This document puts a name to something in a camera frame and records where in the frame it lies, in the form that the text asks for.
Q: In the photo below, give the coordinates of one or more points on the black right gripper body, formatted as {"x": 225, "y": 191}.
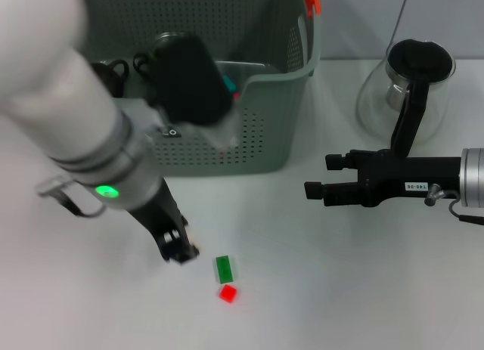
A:
{"x": 397, "y": 176}

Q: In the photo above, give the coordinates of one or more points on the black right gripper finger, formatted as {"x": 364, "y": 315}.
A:
{"x": 314, "y": 190}
{"x": 334, "y": 163}

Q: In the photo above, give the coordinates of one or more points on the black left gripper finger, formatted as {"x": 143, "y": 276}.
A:
{"x": 177, "y": 248}

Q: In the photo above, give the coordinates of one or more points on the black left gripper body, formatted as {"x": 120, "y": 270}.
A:
{"x": 159, "y": 214}

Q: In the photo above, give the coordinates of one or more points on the teal square toy brick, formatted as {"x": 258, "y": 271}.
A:
{"x": 230, "y": 84}

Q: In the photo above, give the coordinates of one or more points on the grey-green perforated storage bin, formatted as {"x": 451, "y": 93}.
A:
{"x": 264, "y": 138}

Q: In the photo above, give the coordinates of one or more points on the green toy brick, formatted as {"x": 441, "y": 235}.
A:
{"x": 224, "y": 270}

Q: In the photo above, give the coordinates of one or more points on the small red toy brick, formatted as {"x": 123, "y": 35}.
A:
{"x": 228, "y": 293}

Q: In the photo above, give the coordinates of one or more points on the dark clay teapot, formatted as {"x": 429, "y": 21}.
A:
{"x": 111, "y": 78}

